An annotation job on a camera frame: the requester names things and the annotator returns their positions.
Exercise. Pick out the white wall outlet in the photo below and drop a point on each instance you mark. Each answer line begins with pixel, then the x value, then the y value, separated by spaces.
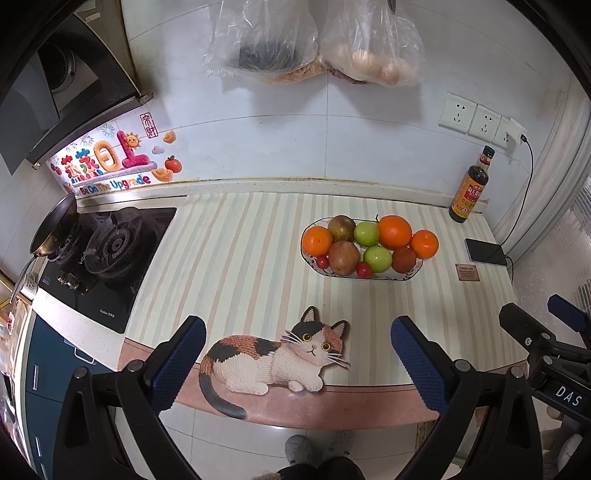
pixel 457 112
pixel 501 134
pixel 487 123

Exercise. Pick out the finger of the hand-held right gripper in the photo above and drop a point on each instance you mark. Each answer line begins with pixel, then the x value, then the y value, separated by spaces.
pixel 521 323
pixel 569 311

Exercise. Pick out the metal frying pan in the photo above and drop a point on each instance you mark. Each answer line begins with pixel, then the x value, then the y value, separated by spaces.
pixel 53 226

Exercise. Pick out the black gas stove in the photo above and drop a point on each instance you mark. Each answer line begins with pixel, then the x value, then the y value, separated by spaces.
pixel 138 286

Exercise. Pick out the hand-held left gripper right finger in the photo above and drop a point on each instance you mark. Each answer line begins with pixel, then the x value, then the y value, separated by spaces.
pixel 415 364

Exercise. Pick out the black smartphone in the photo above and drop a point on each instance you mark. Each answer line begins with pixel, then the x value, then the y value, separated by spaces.
pixel 485 251

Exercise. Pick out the dark soy sauce bottle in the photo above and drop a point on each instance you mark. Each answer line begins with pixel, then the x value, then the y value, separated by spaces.
pixel 471 194

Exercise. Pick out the blue kitchen cabinet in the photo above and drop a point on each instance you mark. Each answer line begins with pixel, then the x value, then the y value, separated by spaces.
pixel 46 350

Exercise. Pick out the floral oval plate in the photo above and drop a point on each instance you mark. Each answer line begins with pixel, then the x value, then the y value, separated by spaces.
pixel 399 276

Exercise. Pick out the green apple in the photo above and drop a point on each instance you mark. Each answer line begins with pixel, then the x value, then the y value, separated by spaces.
pixel 377 258
pixel 367 233

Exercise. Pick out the brown label patch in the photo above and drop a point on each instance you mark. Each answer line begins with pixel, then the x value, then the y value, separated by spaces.
pixel 467 272

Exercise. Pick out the black range hood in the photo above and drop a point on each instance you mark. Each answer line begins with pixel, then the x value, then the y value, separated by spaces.
pixel 69 92

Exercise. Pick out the striped cat print mat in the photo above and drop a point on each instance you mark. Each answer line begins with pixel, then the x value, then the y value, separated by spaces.
pixel 240 258

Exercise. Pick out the white wall charger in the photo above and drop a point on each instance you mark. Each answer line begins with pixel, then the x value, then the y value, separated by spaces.
pixel 515 134

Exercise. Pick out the person's dark trouser legs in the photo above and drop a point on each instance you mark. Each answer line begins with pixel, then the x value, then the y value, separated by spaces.
pixel 318 470

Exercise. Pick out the medium orange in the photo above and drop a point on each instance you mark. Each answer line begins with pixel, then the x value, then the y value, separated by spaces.
pixel 317 241
pixel 425 243

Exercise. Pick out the colourful wall sticker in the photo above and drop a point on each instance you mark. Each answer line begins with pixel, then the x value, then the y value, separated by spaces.
pixel 111 161

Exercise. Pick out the clear plastic bag dark contents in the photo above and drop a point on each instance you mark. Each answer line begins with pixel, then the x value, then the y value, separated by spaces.
pixel 263 37

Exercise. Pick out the grey fluffy slipper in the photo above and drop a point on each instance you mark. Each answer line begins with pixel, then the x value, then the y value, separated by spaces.
pixel 339 443
pixel 300 450

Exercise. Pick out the red cherry tomato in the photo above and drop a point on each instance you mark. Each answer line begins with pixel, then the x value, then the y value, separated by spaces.
pixel 364 270
pixel 322 262

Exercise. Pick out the dark rough-skinned orange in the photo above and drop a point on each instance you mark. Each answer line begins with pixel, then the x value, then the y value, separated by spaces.
pixel 404 259

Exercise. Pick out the small reddish brown apple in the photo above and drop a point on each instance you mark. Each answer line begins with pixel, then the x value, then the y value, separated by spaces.
pixel 341 225

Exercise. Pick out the large bright orange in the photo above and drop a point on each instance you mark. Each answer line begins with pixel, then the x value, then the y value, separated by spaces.
pixel 395 231

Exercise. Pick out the clear plastic bag of eggs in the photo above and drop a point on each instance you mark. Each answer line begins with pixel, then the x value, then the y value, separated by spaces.
pixel 374 41

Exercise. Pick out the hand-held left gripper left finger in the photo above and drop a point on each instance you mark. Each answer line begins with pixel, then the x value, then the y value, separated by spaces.
pixel 180 364

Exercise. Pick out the person's right forearm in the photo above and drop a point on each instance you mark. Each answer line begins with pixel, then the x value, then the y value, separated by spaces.
pixel 565 447

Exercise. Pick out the large reddish brown apple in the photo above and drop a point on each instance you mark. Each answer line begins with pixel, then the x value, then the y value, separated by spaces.
pixel 344 257

